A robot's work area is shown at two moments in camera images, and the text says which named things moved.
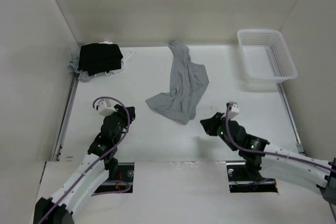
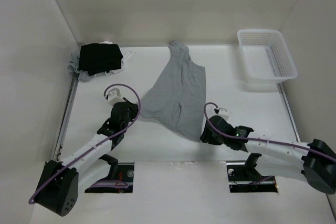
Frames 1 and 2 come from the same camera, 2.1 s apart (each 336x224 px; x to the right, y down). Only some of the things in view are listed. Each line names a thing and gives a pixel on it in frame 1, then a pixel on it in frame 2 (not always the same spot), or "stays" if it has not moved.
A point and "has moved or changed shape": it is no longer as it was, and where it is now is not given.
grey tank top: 187,81 has moved or changed shape
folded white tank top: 123,63 stays
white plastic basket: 266,58 stays
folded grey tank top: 73,66 stays
